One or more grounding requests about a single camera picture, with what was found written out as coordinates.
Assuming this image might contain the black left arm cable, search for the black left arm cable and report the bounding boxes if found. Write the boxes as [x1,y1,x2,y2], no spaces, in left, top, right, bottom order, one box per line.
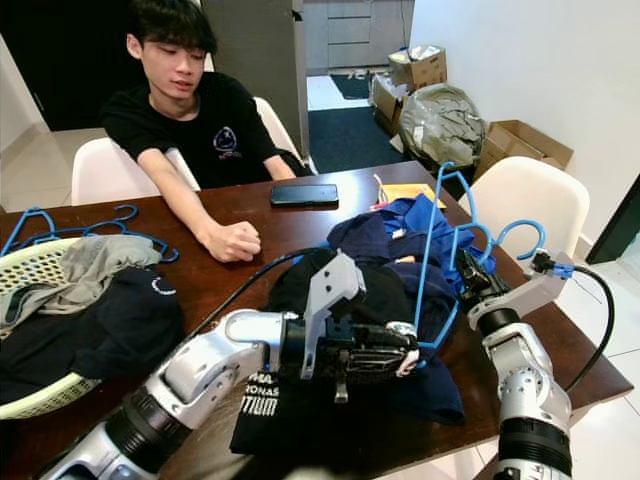
[160,245,336,351]

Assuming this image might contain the black garment with print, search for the black garment with print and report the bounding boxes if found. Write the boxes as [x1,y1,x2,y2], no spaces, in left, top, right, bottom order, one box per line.
[228,248,466,456]

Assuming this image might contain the navy shirt with yellow badge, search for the navy shirt with yellow badge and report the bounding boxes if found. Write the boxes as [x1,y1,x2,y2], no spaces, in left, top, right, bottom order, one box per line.
[325,210,466,341]

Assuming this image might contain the grey green sack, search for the grey green sack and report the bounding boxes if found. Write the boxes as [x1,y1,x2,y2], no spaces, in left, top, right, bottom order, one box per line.
[398,82,486,169]

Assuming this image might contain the small filled cardboard box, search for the small filled cardboard box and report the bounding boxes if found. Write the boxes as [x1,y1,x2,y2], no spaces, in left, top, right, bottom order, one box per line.
[390,43,449,91]

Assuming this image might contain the yellow envelope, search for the yellow envelope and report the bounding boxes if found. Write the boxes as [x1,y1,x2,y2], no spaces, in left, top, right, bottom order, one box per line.
[375,175,436,206]

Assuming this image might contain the white plastic chair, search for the white plastic chair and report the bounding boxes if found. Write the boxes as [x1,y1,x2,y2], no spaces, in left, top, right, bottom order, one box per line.
[460,155,593,266]
[253,95,313,171]
[70,137,203,206]

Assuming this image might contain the black smartphone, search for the black smartphone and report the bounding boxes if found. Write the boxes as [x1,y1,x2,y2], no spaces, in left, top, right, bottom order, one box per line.
[270,183,341,208]

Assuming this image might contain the grey drawer cabinet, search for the grey drawer cabinet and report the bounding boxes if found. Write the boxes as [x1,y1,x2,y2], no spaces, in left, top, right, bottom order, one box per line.
[305,0,411,76]

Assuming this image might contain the dark navy garment white logo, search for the dark navy garment white logo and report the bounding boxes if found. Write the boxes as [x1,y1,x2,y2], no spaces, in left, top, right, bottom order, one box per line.
[0,265,189,406]

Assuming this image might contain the pale green laundry basket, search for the pale green laundry basket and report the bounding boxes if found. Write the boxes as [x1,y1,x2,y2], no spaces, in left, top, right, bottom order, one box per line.
[0,237,91,421]

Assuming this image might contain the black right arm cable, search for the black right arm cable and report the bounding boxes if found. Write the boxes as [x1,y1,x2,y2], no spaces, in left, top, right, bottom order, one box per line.
[555,262,616,396]

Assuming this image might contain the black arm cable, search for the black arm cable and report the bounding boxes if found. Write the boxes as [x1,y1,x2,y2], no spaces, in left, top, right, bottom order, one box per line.
[555,262,616,396]
[160,245,336,351]

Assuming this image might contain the blue plastic clothes hanger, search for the blue plastic clothes hanger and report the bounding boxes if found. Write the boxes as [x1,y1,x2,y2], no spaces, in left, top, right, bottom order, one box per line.
[5,205,131,256]
[415,160,548,353]
[50,203,183,264]

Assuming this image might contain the black door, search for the black door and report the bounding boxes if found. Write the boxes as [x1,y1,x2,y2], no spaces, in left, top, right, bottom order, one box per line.
[0,0,136,131]

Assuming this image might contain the large open cardboard box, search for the large open cardboard box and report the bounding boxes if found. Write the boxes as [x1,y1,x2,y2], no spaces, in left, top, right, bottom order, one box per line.
[475,120,576,181]

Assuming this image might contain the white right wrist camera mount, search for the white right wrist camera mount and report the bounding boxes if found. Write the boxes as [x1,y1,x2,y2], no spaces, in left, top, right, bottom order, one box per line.
[468,250,576,333]

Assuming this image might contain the grey cloth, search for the grey cloth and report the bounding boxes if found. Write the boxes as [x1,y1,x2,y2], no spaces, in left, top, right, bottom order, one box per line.
[5,233,169,331]

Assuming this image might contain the black door frame post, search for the black door frame post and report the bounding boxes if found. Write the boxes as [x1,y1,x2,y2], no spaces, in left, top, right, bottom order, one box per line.
[585,160,640,266]

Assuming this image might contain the dark brown wooden table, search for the dark brown wooden table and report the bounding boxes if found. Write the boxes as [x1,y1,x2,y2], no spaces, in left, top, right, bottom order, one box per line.
[0,160,636,480]

